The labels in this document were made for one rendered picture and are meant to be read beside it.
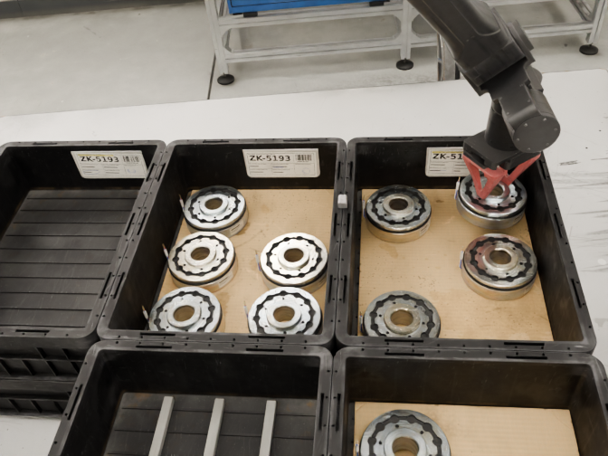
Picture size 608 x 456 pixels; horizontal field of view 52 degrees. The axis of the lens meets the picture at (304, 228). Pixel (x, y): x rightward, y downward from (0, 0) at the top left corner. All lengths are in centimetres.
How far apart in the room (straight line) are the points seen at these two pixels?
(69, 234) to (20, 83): 233
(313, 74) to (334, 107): 146
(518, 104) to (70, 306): 70
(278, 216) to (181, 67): 219
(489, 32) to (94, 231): 70
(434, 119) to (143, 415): 92
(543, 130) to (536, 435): 37
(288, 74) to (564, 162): 182
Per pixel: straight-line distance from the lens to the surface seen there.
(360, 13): 282
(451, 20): 72
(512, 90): 83
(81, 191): 120
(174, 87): 302
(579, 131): 147
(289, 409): 82
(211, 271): 94
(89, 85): 321
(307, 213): 103
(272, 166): 105
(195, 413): 84
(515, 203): 99
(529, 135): 82
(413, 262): 96
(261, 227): 102
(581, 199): 130
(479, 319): 90
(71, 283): 104
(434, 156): 103
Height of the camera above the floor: 155
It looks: 45 degrees down
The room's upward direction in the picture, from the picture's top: 7 degrees counter-clockwise
